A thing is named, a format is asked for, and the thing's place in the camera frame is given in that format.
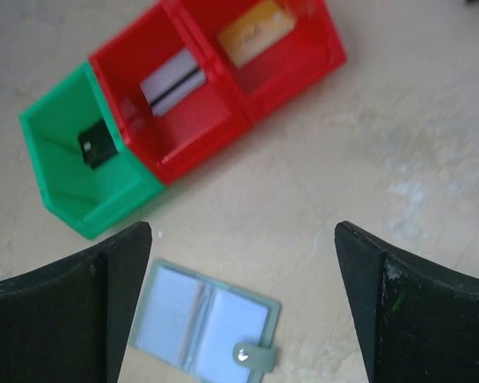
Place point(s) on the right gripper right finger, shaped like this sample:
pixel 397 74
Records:
pixel 415 320

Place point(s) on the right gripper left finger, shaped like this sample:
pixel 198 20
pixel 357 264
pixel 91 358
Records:
pixel 69 321

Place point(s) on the green card holder wallet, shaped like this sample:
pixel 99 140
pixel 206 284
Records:
pixel 209 329

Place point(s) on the black card in green bin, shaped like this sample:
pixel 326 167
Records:
pixel 96 144

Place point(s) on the white striped card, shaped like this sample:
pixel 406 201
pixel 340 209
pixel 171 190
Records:
pixel 168 85

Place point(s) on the orange credit card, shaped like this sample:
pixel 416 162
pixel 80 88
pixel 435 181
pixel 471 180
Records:
pixel 255 31

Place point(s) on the green plastic bin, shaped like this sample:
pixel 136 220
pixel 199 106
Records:
pixel 89 201

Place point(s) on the middle red plastic bin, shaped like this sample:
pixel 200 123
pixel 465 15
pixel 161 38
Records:
pixel 205 121

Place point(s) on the red plastic bin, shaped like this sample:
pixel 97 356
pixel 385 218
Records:
pixel 205 121
pixel 310 51

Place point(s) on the right red plastic bin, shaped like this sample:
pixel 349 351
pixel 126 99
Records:
pixel 310 51

